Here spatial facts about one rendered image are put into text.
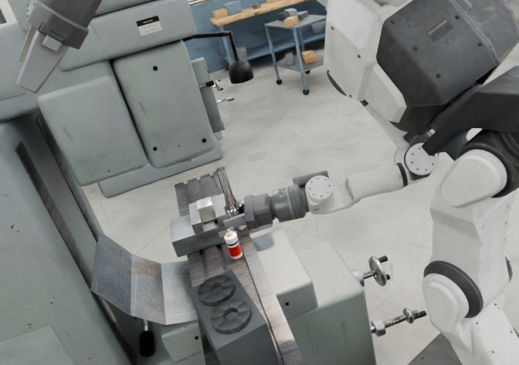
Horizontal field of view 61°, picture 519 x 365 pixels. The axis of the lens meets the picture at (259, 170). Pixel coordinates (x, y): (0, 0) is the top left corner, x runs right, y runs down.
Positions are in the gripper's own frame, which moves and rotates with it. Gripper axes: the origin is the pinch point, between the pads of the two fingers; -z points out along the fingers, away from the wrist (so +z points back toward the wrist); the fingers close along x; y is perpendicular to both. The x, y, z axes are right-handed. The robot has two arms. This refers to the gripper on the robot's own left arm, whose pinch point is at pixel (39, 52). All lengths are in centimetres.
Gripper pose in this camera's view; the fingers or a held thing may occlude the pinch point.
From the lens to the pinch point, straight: 57.5
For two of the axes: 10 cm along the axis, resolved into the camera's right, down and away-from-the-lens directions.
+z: 5.5, -8.2, -1.6
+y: -7.3, -3.7, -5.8
